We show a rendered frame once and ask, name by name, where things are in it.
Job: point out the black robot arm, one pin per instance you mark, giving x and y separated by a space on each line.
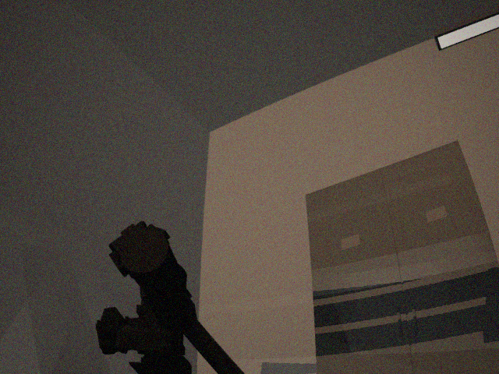
144 253

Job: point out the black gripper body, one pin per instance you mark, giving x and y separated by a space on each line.
161 340

